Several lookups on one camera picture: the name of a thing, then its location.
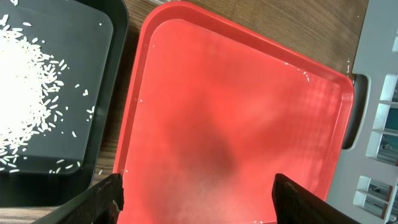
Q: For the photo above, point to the black waste tray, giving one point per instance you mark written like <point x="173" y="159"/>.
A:
<point x="99" y="29"/>

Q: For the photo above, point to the grey dishwasher rack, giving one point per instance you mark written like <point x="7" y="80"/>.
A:
<point x="365" y="182"/>

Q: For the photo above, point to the red serving tray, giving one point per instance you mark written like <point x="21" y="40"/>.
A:
<point x="214" y="111"/>

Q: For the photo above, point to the white rice pile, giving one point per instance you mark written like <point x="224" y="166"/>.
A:
<point x="48" y="103"/>

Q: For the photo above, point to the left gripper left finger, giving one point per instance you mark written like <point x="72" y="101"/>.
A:
<point x="102" y="203"/>

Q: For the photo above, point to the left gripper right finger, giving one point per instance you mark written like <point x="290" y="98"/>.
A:
<point x="294" y="204"/>

